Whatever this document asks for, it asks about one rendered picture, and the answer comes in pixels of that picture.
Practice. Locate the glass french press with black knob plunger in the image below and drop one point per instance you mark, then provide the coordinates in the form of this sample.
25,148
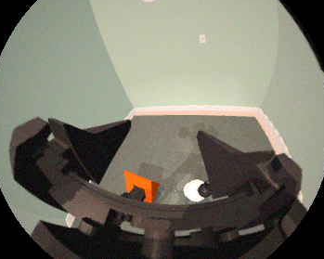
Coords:
197,190

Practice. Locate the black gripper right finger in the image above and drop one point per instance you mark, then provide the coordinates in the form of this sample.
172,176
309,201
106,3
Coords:
226,166

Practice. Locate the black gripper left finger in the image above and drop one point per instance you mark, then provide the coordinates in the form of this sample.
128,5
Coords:
95,147

